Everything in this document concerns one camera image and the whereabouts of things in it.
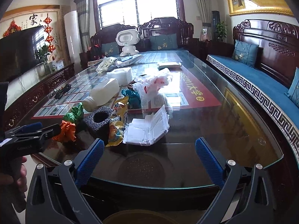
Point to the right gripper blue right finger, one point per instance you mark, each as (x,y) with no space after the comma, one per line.
(214,169)

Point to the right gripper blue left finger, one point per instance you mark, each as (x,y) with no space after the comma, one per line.
(86,161)

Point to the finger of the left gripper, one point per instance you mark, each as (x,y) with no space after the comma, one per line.
(25,129)
(44,134)

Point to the orange paper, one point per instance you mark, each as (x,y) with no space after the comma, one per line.
(67,133)

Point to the yellow snack wrapper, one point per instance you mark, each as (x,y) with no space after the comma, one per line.
(118,121)

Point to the teal paper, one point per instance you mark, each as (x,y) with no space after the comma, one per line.
(134,100)

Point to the white foam block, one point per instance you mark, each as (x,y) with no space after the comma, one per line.
(122,75)

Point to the person's left hand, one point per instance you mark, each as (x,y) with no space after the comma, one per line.
(21,182)

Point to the dark wooden tv cabinet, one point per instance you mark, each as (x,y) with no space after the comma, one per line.
(20,107)

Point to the green crumpled paper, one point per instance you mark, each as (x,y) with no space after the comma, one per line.
(75,114)

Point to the green plant in vase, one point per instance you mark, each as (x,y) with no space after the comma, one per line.
(42,55)

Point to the black flat television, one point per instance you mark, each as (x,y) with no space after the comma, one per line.
(18,52)

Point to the white plastic bottle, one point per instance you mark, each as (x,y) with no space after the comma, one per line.
(101,94)

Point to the blue sofa seat cushion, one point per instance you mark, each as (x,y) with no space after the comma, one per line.
(266,90)

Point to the white patterned plastic bag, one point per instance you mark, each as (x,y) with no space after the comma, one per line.
(105,64)

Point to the red fu ornament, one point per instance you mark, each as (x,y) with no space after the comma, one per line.
(12,29)

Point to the teal pillow at edge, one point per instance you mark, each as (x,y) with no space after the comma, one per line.
(293,92)

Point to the teal pillow far left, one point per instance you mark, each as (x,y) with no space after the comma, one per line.
(110,49)

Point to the white blue wipes pack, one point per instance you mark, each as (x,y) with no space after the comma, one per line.
(129,60)

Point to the white standing air conditioner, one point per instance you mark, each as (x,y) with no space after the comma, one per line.
(73,39)

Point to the carved wooden side sofa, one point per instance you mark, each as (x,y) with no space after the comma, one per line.
(277,55)

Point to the teal embroidered pillow near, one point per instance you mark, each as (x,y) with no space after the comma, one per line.
(245,53)

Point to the carved wooden far armchair left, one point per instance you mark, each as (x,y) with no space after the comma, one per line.
(105,35)

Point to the carved wooden armchair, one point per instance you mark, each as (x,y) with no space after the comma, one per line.
(105,35)
(166,25)

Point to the white toy robot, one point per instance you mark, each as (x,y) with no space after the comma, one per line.
(127,39)

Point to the teal pillow far right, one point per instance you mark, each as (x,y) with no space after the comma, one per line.
(164,42)

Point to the left window curtain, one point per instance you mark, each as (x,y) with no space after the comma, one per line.
(83,11)

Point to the window curtain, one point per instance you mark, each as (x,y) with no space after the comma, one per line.
(205,11)
(83,11)

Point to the potted green corner plant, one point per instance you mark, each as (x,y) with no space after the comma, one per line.
(221,31)

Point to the carved wooden far armchair right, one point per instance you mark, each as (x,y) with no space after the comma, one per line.
(166,25)

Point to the black tower speaker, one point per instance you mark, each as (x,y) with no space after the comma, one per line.
(215,20)

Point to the right window curtain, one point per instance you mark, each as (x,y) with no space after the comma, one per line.
(205,11)

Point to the large window frame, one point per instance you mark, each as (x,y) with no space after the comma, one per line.
(134,12)

